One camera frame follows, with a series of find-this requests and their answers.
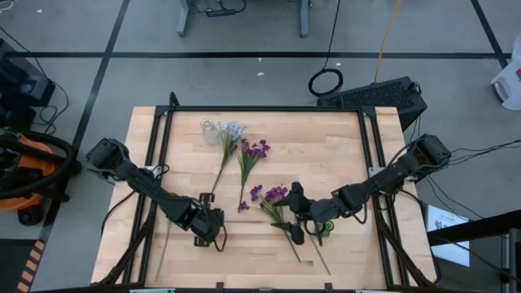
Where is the black computer tower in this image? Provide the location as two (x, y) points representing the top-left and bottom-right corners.
(316, 76), (428, 132)

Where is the pale lilac flower bunch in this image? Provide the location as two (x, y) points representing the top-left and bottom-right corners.
(210, 120), (248, 195)

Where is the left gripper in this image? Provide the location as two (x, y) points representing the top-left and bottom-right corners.
(190, 191), (227, 249)

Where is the black mat with orange stripes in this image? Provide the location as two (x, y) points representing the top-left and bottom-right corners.
(0, 238), (47, 293)

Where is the grey metal post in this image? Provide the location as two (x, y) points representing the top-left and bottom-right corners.
(501, 227), (521, 293)

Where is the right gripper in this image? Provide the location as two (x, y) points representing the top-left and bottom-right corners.
(271, 181), (327, 247)

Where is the grey desk leg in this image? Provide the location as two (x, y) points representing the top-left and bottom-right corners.
(299, 0), (313, 40)
(176, 0), (196, 38)

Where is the white printed paper sheet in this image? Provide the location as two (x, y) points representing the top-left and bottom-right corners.
(426, 204), (471, 269)

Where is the black power strip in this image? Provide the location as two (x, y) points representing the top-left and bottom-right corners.
(205, 7), (238, 18)

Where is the black equipment case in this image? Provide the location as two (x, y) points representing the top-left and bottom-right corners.
(0, 38), (57, 132)

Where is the green glass vase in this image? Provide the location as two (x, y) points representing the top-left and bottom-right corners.
(315, 219), (335, 240)

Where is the orange black vacuum cleaner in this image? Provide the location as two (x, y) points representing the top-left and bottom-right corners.
(0, 126), (82, 227)

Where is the yellow hanging cable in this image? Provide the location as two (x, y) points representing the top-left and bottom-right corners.
(373, 0), (404, 85)

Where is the white plastic object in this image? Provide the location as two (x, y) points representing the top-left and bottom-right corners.
(490, 34), (521, 112)

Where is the black hanging cable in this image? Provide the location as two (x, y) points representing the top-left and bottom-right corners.
(307, 0), (344, 98)

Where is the clear glass vase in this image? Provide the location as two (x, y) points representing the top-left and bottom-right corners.
(199, 118), (223, 146)

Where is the white artificial tulip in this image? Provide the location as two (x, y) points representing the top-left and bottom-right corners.
(155, 221), (173, 281)
(308, 234), (331, 277)

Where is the purple artificial flower bunch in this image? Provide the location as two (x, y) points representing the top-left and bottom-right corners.
(237, 184), (302, 264)
(235, 138), (272, 204)

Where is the black metal beam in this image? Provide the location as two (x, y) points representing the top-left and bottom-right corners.
(427, 209), (521, 247)

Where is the black aluminium table frame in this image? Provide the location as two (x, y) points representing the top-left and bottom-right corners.
(91, 92), (443, 291)

